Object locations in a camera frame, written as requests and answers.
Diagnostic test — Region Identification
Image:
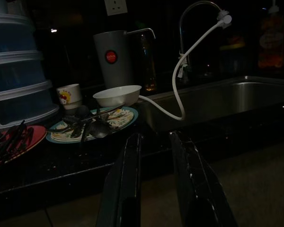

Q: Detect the stainless steel sink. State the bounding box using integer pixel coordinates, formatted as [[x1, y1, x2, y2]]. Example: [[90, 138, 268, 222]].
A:
[[139, 75, 284, 133]]

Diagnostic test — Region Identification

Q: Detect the pink round plate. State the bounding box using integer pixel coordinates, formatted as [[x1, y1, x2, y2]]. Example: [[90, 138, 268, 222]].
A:
[[0, 124, 48, 170]]

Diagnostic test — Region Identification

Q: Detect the blue rimmed floral plate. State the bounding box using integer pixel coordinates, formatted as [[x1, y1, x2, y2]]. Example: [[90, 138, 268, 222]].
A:
[[45, 106, 139, 144]]

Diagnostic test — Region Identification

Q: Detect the yellow cooking oil bottle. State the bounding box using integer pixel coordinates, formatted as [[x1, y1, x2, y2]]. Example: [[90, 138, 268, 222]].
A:
[[140, 33, 157, 93]]

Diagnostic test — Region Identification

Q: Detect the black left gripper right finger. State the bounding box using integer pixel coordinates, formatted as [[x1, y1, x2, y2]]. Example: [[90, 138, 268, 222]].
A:
[[168, 131, 239, 227]]

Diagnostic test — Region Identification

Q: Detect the white cartoon print mug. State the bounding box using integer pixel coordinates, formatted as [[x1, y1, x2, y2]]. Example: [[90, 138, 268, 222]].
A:
[[56, 83, 83, 111]]

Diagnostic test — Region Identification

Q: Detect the steel spoon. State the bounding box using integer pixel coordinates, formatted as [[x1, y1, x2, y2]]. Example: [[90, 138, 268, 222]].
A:
[[76, 105, 124, 121], [63, 117, 111, 139]]

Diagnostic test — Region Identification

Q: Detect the steel gooseneck faucet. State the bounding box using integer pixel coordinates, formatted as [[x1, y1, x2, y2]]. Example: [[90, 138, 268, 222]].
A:
[[179, 0, 222, 80]]

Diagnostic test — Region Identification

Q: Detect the stacked translucent plastic drawer container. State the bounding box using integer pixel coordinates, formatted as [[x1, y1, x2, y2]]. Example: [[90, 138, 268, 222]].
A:
[[0, 0, 60, 130]]

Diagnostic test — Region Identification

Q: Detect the grey tall cup red label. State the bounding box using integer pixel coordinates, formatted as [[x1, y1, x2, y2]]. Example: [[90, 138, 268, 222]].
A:
[[93, 30, 136, 90]]

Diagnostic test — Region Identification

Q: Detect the orange dish soap bottle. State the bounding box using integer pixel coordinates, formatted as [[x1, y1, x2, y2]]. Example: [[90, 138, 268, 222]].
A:
[[257, 0, 284, 70]]

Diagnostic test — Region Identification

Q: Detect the white bowl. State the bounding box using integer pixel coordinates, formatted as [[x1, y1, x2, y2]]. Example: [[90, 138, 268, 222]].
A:
[[92, 85, 142, 108]]

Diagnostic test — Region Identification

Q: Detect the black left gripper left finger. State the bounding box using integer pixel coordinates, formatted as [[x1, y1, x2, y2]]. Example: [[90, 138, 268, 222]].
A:
[[96, 132, 143, 227]]

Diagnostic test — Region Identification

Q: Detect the white faucet hose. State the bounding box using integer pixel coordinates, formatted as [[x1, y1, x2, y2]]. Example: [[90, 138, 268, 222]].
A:
[[138, 9, 233, 121]]

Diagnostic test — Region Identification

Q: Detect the white wall socket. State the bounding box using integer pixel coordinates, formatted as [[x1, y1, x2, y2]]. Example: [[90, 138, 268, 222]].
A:
[[104, 0, 128, 17]]

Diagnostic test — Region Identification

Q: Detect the dark sponge holder container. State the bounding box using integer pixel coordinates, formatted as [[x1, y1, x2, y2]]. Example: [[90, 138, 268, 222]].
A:
[[219, 46, 248, 74]]

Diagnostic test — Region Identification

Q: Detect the yellow sponge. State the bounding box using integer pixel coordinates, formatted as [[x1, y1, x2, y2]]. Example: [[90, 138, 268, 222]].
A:
[[220, 42, 246, 49]]

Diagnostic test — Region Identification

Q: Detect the small steel filter tap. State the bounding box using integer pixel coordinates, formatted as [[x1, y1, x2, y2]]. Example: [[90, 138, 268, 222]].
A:
[[125, 27, 156, 40]]

